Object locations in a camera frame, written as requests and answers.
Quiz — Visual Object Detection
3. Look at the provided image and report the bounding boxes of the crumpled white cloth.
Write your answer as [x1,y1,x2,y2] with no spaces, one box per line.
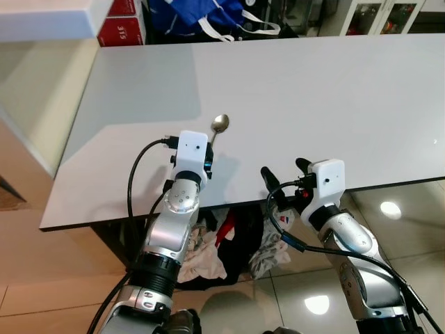
[177,224,229,283]

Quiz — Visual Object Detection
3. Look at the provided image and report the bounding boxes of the blue bag with white straps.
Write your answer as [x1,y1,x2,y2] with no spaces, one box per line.
[146,0,282,42]

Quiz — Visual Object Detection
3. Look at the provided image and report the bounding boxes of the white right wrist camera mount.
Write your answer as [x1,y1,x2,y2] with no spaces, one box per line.
[299,159,346,222]

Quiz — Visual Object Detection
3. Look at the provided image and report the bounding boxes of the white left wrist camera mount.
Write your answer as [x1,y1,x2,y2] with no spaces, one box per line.
[171,131,211,183]

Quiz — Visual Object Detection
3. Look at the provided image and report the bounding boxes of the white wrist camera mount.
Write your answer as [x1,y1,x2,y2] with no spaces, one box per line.
[171,131,211,183]
[299,159,346,222]

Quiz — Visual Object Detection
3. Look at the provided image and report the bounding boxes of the silver metal spoon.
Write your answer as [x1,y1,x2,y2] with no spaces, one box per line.
[209,114,231,147]

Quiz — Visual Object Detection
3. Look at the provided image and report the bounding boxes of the dark right robot leg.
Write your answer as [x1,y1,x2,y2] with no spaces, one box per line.
[263,326,301,334]

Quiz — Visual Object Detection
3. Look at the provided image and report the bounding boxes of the red cloth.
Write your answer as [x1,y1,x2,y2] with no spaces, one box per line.
[216,209,237,248]

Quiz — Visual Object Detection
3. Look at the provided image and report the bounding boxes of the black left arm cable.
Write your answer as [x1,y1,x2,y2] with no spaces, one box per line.
[87,136,180,334]

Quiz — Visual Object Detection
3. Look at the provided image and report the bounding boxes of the black clothing pile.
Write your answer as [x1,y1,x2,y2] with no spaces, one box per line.
[174,205,279,289]

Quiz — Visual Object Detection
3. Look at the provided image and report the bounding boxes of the plain red box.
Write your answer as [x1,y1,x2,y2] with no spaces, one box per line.
[108,0,140,16]

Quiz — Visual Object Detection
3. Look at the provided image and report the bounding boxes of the red box with white digits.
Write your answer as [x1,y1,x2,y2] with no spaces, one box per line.
[97,15,145,47]

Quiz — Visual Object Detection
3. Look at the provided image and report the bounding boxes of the white counter slab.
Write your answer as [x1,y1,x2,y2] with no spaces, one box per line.
[0,0,114,41]

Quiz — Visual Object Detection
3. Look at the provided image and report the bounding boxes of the white patterned cloth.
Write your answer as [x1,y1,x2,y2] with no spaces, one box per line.
[249,207,298,279]

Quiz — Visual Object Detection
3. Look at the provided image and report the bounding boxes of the dark robot leg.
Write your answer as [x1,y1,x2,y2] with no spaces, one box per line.
[263,326,301,334]
[162,310,202,334]

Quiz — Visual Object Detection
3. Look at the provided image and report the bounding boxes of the dark left robot leg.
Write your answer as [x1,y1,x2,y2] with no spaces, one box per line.
[162,310,202,334]

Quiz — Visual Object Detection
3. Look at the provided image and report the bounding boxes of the white glass-door cabinet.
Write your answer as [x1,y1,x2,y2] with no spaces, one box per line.
[339,0,445,37]

